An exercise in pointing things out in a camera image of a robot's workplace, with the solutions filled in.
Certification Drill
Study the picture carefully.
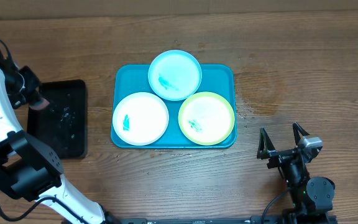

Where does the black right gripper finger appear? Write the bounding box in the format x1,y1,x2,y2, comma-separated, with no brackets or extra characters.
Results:
257,128,275,159
292,122,310,145

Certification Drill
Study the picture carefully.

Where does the pink and black sponge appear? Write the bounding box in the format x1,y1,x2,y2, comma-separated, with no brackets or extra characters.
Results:
29,98,50,111

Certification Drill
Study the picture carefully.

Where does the yellow plate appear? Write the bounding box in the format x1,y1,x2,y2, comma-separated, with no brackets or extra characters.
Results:
178,91,235,146

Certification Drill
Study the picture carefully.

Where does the pink white plate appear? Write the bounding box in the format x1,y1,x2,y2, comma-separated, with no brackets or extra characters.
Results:
112,92,169,146

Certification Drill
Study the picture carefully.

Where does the light blue plate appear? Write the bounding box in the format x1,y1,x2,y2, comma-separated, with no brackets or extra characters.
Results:
148,50,203,101

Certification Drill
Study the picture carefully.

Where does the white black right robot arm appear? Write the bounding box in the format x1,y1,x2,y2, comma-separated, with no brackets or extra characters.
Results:
251,122,337,224

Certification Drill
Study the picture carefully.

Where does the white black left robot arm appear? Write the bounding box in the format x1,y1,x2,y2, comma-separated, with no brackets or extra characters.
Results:
0,39,116,223

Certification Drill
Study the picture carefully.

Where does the black plastic tray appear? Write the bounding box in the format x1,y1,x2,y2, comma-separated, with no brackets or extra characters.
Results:
27,80,88,159

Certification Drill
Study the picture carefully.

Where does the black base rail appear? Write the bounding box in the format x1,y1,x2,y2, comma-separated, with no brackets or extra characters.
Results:
61,214,338,224

